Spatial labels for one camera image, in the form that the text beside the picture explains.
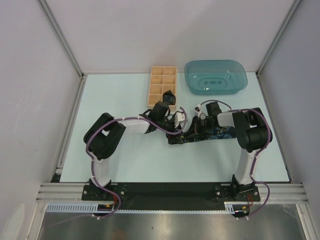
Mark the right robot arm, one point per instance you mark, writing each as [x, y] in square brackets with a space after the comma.
[253, 134]

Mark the aluminium frame rail left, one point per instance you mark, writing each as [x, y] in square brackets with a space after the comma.
[44, 6]

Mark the teal plastic basin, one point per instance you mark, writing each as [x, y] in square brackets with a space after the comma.
[215, 77]

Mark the blue yellow patterned tie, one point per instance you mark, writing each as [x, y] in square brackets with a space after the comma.
[220, 133]

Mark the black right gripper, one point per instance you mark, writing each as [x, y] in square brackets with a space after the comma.
[196, 131]

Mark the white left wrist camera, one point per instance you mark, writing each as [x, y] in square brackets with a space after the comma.
[180, 118]

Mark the wooden compartment organizer box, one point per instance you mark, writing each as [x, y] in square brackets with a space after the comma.
[162, 80]

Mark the aluminium front rail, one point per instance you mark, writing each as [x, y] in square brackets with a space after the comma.
[280, 193]

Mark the light blue cable duct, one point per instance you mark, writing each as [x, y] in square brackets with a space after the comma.
[94, 208]

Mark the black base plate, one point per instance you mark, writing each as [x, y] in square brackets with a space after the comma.
[170, 196]

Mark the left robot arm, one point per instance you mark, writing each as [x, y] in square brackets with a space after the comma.
[104, 136]

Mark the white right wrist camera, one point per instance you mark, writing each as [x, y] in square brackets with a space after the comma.
[198, 110]

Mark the rolled dark green tie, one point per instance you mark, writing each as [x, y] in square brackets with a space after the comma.
[169, 98]

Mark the aluminium frame post right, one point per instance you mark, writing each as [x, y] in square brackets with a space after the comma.
[279, 34]

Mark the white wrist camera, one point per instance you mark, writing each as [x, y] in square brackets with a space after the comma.
[180, 118]
[198, 110]

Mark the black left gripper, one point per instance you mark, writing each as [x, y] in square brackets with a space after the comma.
[174, 139]

